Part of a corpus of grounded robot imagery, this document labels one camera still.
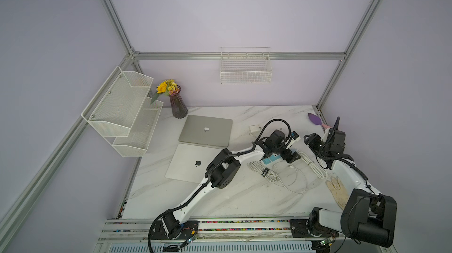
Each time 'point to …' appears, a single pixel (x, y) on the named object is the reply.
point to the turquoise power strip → (273, 157)
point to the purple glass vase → (178, 106)
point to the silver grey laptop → (207, 130)
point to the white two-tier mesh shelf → (124, 114)
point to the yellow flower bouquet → (168, 87)
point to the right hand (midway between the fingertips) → (307, 141)
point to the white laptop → (189, 163)
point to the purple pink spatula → (316, 120)
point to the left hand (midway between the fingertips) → (295, 151)
